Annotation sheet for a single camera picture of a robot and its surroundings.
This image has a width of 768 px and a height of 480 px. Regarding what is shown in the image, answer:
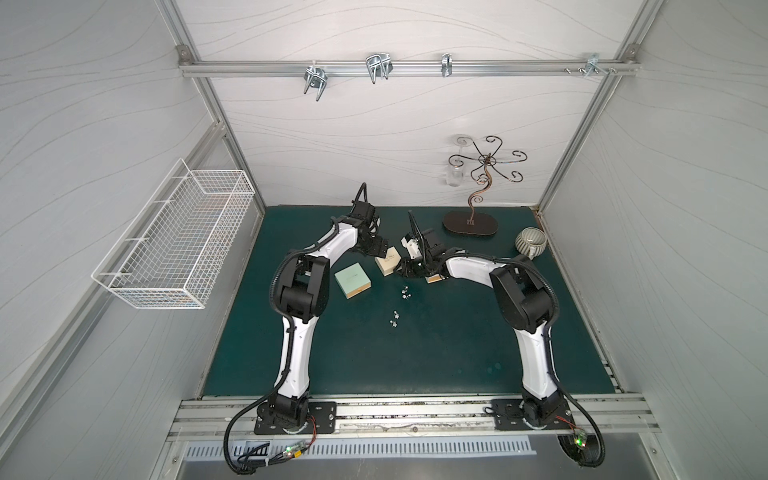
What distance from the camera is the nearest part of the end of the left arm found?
2.61 feet

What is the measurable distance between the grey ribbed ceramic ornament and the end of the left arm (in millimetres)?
487

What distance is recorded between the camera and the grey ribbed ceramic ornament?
1030mm
